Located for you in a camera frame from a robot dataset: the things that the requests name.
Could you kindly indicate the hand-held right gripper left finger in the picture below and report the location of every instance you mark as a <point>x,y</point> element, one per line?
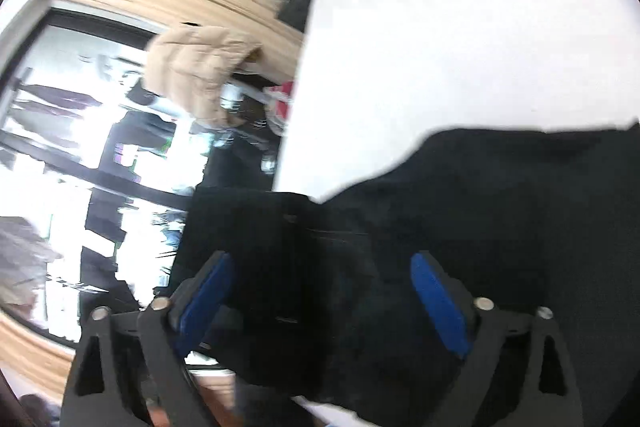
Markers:
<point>205,302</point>

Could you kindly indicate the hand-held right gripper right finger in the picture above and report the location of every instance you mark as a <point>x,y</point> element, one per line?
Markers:
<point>440,307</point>

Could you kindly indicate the black jeans pants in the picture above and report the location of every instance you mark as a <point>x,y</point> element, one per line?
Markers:
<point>475,207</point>

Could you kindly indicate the sliding glass door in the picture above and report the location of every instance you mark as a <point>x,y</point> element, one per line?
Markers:
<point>75,167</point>

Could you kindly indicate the beige puffer jacket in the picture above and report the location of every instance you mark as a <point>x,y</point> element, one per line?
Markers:
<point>200,72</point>

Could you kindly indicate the bed with white sheet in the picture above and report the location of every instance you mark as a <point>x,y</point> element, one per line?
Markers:
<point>450,32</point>

